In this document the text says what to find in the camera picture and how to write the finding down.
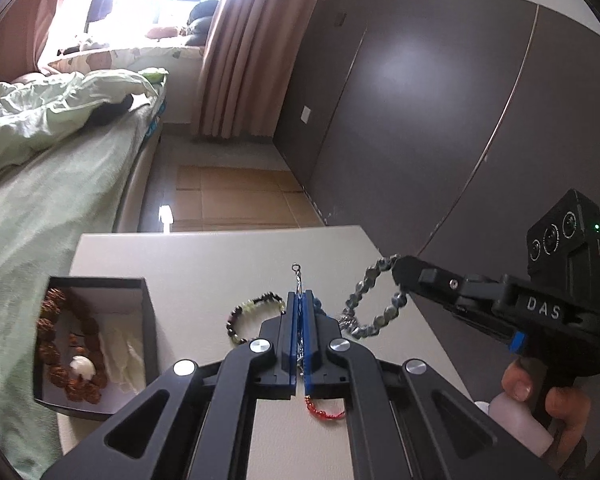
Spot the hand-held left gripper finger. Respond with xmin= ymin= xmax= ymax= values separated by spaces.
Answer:
xmin=302 ymin=287 xmax=556 ymax=480
xmin=40 ymin=287 xmax=301 ymax=480

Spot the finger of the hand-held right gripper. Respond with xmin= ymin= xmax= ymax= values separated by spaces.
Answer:
xmin=391 ymin=255 xmax=512 ymax=322

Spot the silver chain necklace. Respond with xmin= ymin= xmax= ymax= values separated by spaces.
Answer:
xmin=290 ymin=263 xmax=311 ymax=376

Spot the dark and green bead bracelet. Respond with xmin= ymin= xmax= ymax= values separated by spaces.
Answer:
xmin=225 ymin=296 xmax=287 ymax=346

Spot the grey bead bracelet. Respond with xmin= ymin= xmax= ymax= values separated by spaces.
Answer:
xmin=341 ymin=254 xmax=408 ymax=338

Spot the red bead bracelet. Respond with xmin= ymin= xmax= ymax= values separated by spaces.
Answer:
xmin=305 ymin=395 xmax=347 ymax=422

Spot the black jewelry box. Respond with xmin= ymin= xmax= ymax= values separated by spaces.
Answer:
xmin=32 ymin=275 xmax=161 ymax=422

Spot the person's right hand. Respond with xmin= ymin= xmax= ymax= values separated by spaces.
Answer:
xmin=501 ymin=360 xmax=594 ymax=455

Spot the white side table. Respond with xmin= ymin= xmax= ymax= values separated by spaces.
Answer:
xmin=55 ymin=225 xmax=473 ymax=480

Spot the white plastic object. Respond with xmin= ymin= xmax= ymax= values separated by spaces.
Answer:
xmin=475 ymin=392 xmax=555 ymax=458

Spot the flat cardboard sheet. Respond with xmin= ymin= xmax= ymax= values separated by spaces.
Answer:
xmin=172 ymin=165 xmax=326 ymax=233

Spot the white tissue paper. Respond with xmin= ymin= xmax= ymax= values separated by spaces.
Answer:
xmin=97 ymin=312 xmax=146 ymax=393

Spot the white carved pendant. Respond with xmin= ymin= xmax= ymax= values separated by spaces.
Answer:
xmin=69 ymin=356 xmax=97 ymax=380

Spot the bed with green sheet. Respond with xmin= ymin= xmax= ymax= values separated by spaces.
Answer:
xmin=0 ymin=67 xmax=171 ymax=480

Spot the wide pink curtain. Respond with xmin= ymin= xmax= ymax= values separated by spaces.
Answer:
xmin=190 ymin=0 xmax=326 ymax=141

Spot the patterned window seat cushion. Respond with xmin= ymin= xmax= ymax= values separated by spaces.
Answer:
xmin=47 ymin=45 xmax=206 ymax=73

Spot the dark plush cushion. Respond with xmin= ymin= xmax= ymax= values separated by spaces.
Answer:
xmin=182 ymin=0 xmax=221 ymax=48

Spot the light green duvet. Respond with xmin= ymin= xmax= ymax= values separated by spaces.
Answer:
xmin=0 ymin=69 xmax=161 ymax=176

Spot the narrow pink curtain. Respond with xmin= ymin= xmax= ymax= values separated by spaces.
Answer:
xmin=10 ymin=0 xmax=81 ymax=86

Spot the brown bead bracelet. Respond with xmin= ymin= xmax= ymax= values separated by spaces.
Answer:
xmin=36 ymin=287 xmax=108 ymax=403

